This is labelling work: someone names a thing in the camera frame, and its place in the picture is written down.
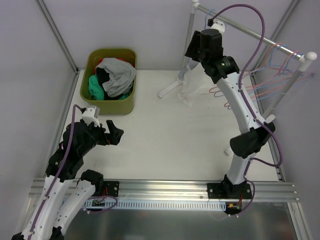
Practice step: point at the white metal clothes rack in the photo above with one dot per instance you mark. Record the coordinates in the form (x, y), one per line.
(195, 5)

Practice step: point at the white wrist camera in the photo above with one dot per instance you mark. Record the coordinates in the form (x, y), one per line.
(90, 116)
(216, 25)

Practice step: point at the green tank top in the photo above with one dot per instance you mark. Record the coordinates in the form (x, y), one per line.
(94, 89)

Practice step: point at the grey tank top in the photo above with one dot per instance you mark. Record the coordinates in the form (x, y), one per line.
(121, 76)

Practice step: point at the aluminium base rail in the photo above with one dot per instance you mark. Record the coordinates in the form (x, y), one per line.
(265, 191)

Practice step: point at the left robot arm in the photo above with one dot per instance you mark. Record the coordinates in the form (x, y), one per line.
(52, 217)

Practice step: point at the blue hanger of white top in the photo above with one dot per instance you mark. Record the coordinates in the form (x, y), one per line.
(185, 72)

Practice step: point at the red tank top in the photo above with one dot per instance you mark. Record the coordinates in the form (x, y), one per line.
(100, 61)

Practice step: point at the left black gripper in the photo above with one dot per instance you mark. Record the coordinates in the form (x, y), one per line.
(105, 136)

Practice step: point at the white slotted cable duct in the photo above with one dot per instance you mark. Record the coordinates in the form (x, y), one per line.
(175, 205)

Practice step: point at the black tank top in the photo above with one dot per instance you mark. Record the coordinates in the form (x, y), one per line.
(104, 77)

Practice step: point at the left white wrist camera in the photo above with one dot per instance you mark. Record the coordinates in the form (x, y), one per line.
(90, 116)

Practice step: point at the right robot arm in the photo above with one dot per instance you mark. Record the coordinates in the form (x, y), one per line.
(206, 48)

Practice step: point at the blue hanger of black top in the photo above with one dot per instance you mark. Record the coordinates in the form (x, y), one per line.
(268, 87)

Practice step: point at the olive green plastic basket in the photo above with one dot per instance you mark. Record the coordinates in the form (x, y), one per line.
(108, 107)

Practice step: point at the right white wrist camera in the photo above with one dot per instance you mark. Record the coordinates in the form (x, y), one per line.
(216, 25)

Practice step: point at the white tank top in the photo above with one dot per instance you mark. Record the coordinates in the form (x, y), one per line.
(196, 82)

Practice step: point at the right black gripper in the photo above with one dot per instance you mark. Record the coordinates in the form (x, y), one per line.
(191, 46)

